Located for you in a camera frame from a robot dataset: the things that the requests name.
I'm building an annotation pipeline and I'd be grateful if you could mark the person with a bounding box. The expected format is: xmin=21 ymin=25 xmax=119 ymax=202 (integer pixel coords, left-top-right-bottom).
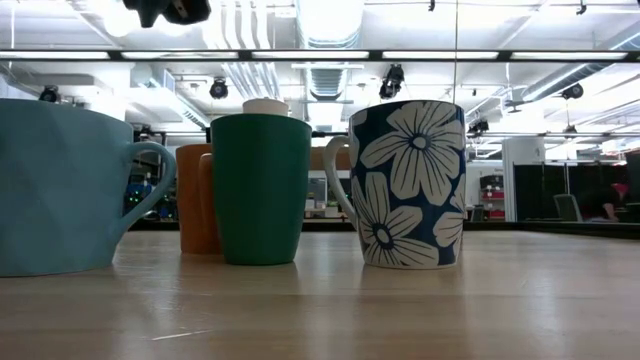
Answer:
xmin=581 ymin=181 xmax=631 ymax=224

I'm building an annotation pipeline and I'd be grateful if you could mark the red storage rack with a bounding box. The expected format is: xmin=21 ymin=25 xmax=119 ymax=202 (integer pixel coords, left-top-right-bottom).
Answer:
xmin=479 ymin=174 xmax=507 ymax=222

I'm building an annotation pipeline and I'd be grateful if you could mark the silver ceiling air duct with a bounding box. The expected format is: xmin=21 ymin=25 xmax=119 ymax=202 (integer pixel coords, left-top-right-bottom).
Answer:
xmin=293 ymin=0 xmax=367 ymax=102

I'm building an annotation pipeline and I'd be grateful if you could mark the orange ceramic mug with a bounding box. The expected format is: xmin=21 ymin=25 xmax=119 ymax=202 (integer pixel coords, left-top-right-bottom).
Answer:
xmin=175 ymin=143 xmax=222 ymax=256

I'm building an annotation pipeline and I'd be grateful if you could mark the black room partition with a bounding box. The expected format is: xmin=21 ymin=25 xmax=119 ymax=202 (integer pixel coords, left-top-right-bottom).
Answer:
xmin=513 ymin=163 xmax=632 ymax=223

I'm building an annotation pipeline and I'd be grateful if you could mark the grey office chair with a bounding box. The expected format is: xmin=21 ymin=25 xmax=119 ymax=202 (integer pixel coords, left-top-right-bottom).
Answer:
xmin=552 ymin=193 xmax=584 ymax=223

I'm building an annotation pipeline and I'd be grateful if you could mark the white ceramic mug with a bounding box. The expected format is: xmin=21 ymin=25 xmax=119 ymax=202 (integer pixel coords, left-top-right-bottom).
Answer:
xmin=241 ymin=97 xmax=291 ymax=118

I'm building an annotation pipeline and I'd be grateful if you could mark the blue white floral mug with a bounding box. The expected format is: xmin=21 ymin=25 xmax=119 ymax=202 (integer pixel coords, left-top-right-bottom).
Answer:
xmin=322 ymin=99 xmax=468 ymax=271

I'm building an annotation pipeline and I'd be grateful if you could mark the light blue ceramic mug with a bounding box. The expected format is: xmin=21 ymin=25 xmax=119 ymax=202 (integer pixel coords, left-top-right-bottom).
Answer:
xmin=0 ymin=97 xmax=178 ymax=278

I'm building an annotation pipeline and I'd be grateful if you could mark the white pillar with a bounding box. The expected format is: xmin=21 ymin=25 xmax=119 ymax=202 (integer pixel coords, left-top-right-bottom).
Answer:
xmin=501 ymin=136 xmax=547 ymax=223

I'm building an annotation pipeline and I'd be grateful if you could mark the green cup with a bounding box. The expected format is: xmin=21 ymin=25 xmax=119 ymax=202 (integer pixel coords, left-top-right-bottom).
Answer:
xmin=209 ymin=113 xmax=313 ymax=267

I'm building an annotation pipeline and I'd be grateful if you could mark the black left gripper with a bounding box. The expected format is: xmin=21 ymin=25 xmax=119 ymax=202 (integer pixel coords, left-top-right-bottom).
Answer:
xmin=121 ymin=0 xmax=213 ymax=29

